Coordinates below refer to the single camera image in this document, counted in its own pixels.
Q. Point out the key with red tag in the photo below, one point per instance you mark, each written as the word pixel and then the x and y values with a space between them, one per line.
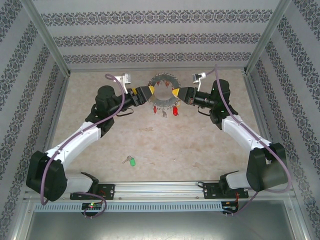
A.
pixel 175 111

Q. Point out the red key tag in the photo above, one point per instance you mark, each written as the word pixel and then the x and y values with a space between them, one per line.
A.
pixel 154 109

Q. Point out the silver perforated keyring disc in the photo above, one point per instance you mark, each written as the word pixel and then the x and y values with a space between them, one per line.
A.
pixel 163 102

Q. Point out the bare silver key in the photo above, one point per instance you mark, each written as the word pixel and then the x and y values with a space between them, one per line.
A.
pixel 164 114

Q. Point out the key with green tag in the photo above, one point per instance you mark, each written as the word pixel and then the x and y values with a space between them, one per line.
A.
pixel 132 162

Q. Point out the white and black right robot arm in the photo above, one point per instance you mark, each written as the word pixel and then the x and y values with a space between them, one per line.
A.
pixel 240 130

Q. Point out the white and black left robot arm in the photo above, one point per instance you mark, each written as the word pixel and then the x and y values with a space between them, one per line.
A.
pixel 75 142

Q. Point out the circuit board with green light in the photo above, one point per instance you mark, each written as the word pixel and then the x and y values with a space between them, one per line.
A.
pixel 92 206

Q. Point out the small circuit board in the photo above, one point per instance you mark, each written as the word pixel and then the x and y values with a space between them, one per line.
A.
pixel 230 208

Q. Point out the grey sheet metal panel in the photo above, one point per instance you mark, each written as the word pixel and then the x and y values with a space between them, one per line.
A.
pixel 160 227

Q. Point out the aluminium back rail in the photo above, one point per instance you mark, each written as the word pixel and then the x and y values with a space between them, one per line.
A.
pixel 175 70

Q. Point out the aluminium side rail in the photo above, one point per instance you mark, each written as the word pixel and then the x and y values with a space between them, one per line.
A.
pixel 56 120
pixel 257 112

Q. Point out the aluminium frame post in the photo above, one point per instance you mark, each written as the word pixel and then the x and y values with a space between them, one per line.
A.
pixel 47 37
pixel 267 37

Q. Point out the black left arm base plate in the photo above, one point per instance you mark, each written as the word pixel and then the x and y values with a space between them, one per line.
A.
pixel 108 191

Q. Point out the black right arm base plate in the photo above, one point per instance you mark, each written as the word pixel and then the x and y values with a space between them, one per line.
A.
pixel 211 191

